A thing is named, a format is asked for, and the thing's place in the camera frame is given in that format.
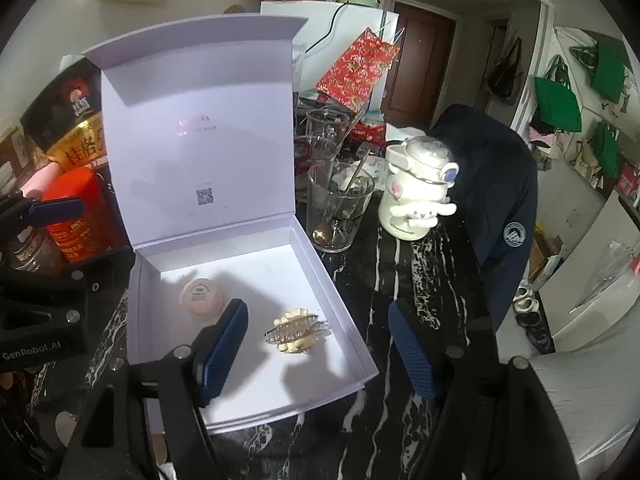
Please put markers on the brown wooden door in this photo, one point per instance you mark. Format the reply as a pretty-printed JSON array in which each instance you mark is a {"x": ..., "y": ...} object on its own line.
[{"x": 425, "y": 60}]

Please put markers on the red tin can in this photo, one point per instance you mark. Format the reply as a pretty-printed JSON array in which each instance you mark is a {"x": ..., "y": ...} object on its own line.
[{"x": 80, "y": 220}]

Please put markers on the red box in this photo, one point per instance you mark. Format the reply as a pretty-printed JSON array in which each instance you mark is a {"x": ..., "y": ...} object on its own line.
[{"x": 367, "y": 130}]

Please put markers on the white shoes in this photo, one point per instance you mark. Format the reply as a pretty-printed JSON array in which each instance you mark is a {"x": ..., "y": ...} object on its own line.
[{"x": 525, "y": 297}]

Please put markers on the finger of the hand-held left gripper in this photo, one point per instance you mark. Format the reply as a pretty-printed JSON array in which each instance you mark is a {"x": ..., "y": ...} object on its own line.
[
  {"x": 107, "y": 272},
  {"x": 55, "y": 210}
]

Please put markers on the pink cream jar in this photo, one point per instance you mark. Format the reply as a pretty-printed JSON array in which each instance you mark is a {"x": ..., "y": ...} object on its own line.
[{"x": 200, "y": 297}]

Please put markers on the dark shoes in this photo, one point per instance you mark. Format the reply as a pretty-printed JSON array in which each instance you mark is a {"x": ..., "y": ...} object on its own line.
[{"x": 537, "y": 332}]

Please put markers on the black hanging bags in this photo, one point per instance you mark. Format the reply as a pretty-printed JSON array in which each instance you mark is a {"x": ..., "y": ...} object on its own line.
[{"x": 505, "y": 72}]

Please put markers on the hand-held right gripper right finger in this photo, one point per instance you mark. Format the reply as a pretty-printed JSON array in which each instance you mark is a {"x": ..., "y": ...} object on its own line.
[{"x": 410, "y": 355}]

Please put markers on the tall glass cup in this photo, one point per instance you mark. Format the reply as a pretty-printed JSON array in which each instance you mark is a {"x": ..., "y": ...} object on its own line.
[{"x": 322, "y": 135}]

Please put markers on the black oat bag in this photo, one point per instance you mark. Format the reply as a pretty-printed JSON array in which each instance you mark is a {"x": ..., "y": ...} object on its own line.
[{"x": 65, "y": 105}]

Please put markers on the pink bottle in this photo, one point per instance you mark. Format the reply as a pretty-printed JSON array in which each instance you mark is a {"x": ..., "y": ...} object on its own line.
[{"x": 42, "y": 177}]

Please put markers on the green tote bag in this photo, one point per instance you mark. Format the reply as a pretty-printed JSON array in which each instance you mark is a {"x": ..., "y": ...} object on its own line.
[
  {"x": 612, "y": 70},
  {"x": 557, "y": 100},
  {"x": 609, "y": 152}
]

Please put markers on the metal spoon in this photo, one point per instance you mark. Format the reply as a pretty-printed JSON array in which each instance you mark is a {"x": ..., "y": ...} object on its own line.
[{"x": 356, "y": 172}]

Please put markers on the white refrigerator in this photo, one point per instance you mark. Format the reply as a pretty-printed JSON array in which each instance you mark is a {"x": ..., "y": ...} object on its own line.
[{"x": 320, "y": 20}]

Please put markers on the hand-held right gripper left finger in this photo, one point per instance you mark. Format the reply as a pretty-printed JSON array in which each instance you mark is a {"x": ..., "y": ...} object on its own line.
[{"x": 222, "y": 345}]

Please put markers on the red patterned gift bag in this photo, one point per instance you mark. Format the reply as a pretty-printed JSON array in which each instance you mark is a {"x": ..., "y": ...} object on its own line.
[{"x": 357, "y": 67}]

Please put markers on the white gift box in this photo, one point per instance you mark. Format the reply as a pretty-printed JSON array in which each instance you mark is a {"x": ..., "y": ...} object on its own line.
[{"x": 200, "y": 110}]

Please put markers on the navy jacket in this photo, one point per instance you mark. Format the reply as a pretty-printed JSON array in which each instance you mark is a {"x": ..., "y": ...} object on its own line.
[{"x": 495, "y": 185}]

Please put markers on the short glass cup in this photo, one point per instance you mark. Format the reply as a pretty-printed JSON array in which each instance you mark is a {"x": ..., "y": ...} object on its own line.
[{"x": 345, "y": 230}]

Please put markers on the white cartoon dog bottle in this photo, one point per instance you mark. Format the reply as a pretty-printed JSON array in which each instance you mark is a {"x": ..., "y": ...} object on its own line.
[{"x": 405, "y": 220}]

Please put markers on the grey quilted cushion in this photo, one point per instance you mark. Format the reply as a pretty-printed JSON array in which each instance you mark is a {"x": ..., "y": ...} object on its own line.
[{"x": 585, "y": 400}]

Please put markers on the cream flower hair claw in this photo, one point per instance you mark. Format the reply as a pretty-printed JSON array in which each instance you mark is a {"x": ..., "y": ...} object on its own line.
[{"x": 295, "y": 332}]

